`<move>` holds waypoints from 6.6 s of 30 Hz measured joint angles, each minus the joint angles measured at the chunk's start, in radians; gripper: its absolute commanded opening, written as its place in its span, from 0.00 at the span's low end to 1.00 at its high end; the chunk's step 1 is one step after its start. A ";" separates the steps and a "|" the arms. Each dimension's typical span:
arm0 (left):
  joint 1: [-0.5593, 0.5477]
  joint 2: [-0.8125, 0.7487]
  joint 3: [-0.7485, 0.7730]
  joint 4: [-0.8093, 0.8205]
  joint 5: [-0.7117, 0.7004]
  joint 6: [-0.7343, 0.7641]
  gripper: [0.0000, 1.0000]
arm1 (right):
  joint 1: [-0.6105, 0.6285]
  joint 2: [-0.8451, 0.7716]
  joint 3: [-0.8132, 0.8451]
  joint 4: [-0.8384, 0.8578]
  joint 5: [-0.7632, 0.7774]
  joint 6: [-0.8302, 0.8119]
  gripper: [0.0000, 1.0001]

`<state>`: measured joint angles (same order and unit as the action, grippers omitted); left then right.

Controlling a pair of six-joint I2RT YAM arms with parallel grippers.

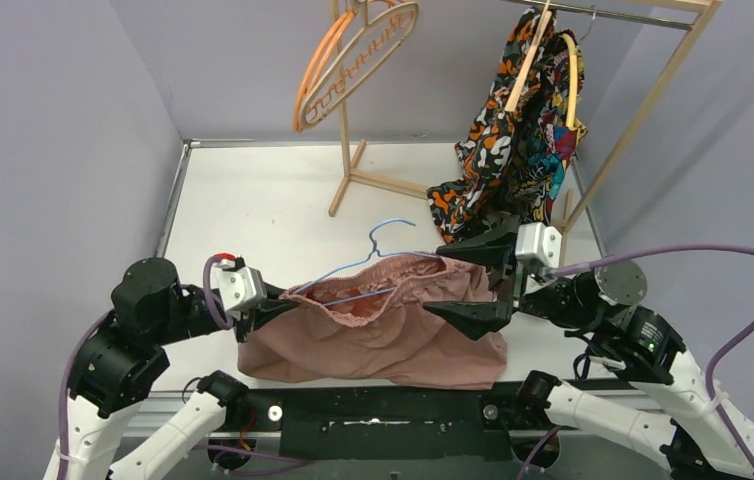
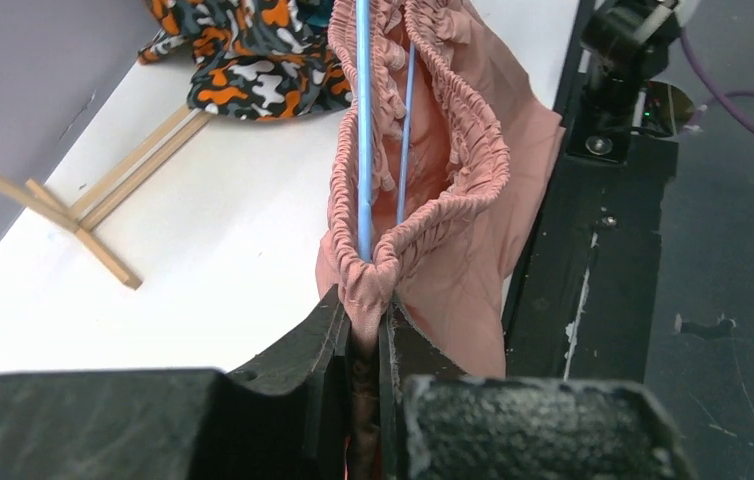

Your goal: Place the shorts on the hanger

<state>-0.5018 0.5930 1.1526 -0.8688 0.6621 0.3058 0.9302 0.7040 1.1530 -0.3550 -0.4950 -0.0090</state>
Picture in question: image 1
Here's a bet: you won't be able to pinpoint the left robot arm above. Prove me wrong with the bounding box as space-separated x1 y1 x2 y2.
44 254 297 479

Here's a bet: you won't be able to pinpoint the blue wire hanger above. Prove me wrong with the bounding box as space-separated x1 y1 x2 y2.
287 218 438 307

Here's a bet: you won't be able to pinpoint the orange camouflage shorts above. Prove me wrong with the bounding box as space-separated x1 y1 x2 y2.
426 8 556 244

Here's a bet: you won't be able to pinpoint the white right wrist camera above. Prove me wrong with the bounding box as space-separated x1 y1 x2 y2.
514 222 562 268

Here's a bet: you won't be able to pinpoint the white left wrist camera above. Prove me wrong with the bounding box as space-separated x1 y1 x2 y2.
213 254 267 317

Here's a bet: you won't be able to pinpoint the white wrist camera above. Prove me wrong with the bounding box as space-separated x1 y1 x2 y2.
213 254 267 317
514 222 562 268

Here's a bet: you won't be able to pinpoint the beige notched wooden hanger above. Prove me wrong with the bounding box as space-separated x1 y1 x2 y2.
299 0 420 130

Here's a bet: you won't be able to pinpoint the colourful comic print shorts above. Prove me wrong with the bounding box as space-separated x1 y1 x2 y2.
493 29 586 224

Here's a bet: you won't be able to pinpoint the curved wooden hanger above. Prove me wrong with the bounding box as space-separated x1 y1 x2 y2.
561 33 579 130

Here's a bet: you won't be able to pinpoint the straight wooden hanger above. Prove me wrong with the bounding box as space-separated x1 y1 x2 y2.
504 0 552 113

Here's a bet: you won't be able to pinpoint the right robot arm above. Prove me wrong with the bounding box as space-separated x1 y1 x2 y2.
425 218 754 479

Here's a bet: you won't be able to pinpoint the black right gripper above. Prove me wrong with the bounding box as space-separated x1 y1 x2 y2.
420 218 603 334

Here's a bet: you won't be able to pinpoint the orange plastic hanger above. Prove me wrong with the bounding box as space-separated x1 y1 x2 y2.
292 0 392 134

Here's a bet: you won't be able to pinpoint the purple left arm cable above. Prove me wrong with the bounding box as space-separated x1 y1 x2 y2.
55 256 236 480

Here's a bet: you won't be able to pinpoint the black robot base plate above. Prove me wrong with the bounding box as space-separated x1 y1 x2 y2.
210 382 552 462

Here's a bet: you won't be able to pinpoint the pink shorts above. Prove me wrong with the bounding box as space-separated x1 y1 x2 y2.
237 254 508 390

